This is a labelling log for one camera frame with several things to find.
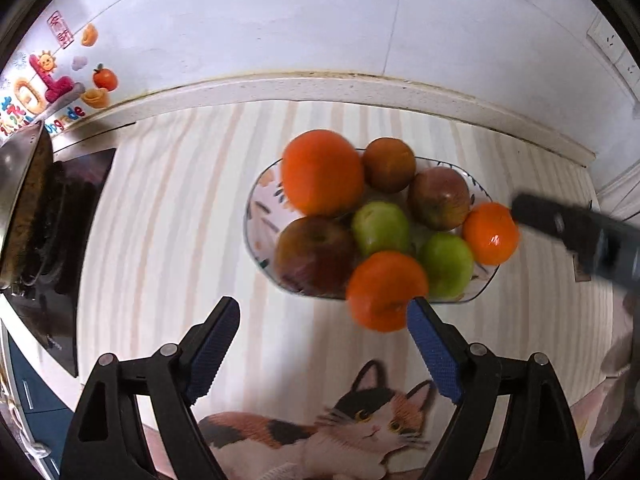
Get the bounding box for large orange on plate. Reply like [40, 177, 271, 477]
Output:
[280, 129, 364, 217]

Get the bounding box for black gas stove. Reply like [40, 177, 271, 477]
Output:
[4, 148, 116, 377]

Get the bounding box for red apple upper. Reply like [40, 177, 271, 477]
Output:
[408, 166, 471, 231]

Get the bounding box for white wall socket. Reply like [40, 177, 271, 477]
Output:
[587, 14, 639, 98]

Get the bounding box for patterned ceramic fruit plate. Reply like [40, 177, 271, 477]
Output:
[243, 156, 500, 304]

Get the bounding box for green apple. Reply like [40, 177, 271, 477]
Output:
[352, 200, 411, 258]
[416, 232, 474, 301]

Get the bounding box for striped cat table mat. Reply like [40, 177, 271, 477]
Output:
[77, 101, 613, 479]

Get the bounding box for steel wok with lid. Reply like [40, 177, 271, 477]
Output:
[1, 119, 77, 289]

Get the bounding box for colourful wall stickers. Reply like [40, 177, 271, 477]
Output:
[1, 10, 119, 140]

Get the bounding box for green apple centre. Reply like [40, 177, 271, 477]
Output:
[352, 200, 411, 258]

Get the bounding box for dark red apple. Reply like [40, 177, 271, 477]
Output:
[272, 217, 359, 298]

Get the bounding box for small dark orange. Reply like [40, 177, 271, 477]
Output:
[361, 138, 416, 193]

